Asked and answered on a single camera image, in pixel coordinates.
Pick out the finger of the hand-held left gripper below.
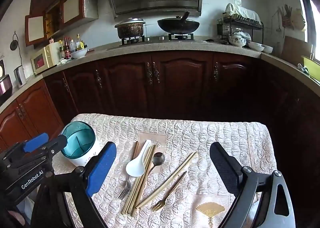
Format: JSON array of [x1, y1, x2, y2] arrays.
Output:
[[5, 135, 68, 171], [0, 132, 49, 168]]

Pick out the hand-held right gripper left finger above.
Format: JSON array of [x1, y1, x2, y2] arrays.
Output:
[[30, 141, 117, 228]]

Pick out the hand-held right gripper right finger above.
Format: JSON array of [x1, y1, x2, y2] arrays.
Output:
[[209, 142, 298, 228]]

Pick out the white teal utensil holder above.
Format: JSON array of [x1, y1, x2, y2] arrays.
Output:
[[61, 121, 97, 167]]

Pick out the brown wooden chopstick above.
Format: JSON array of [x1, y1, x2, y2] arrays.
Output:
[[132, 141, 140, 161]]

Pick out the hanging kitchen utensils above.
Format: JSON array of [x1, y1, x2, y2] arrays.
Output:
[[280, 4, 295, 29]]

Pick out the silver fork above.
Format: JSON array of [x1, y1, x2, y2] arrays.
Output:
[[118, 177, 132, 200]]

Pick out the white ceramic spoon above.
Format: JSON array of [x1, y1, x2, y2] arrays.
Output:
[[125, 139, 152, 177]]

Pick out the quilted beige table cloth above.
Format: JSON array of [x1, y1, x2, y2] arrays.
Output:
[[51, 113, 278, 228]]

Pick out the dark metal spoon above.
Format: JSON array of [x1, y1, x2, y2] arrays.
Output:
[[147, 152, 165, 176]]

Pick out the gold fork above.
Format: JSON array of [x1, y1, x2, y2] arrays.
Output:
[[152, 171, 187, 212]]

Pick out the silver rice cooker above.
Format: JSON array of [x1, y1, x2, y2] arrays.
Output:
[[0, 59, 13, 98]]

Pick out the white electric kettle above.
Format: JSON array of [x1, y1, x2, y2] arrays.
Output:
[[14, 66, 27, 89]]

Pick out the cream microwave oven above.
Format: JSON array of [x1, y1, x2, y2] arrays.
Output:
[[31, 43, 60, 74]]

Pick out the large white bowl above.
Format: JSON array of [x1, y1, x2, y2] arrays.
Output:
[[70, 47, 89, 59]]

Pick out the red-brown sauce bottle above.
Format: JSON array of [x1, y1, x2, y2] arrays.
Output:
[[64, 37, 72, 59]]

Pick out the wooden base cabinets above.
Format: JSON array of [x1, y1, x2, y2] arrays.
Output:
[[0, 50, 320, 153]]

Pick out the patterned ceramic bowl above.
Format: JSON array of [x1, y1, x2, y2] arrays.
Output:
[[228, 35, 247, 48]]

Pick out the green plastic container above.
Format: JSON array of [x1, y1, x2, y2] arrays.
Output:
[[301, 55, 320, 81]]

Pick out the metal pot with lid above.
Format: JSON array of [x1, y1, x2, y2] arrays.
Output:
[[114, 18, 146, 39]]

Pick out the gas stove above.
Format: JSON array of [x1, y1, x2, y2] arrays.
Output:
[[107, 33, 200, 51]]

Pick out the wooden cutting board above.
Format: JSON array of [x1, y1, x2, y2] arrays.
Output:
[[281, 36, 313, 61]]

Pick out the black dish rack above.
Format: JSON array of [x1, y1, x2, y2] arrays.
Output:
[[217, 13, 264, 43]]

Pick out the black wok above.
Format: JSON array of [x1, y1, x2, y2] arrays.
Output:
[[157, 11, 200, 35]]

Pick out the white cloth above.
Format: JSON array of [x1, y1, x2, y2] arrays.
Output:
[[224, 3, 262, 24]]

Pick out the black round wall hanger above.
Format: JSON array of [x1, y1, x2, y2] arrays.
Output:
[[9, 31, 24, 68]]

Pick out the wooden wall cabinet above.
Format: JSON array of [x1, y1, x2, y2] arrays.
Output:
[[24, 0, 115, 48]]

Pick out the beige round wall item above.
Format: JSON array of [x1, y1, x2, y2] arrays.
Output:
[[291, 9, 307, 31]]

